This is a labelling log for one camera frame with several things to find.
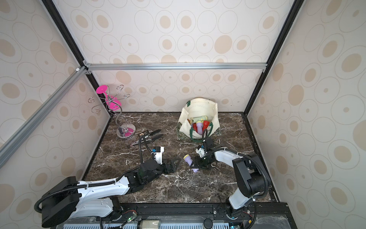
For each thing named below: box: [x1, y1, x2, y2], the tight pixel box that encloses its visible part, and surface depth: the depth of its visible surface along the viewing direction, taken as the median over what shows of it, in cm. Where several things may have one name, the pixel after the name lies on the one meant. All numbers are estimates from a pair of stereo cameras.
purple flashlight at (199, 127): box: [195, 120, 204, 136], surface depth 102 cm
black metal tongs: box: [131, 128, 164, 146], surface depth 108 cm
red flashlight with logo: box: [202, 120, 210, 133], surface depth 102 cm
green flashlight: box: [190, 115, 208, 124], surface depth 107 cm
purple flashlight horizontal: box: [183, 154, 200, 173], surface depth 91 cm
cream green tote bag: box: [176, 97, 222, 142], surface depth 102 cm
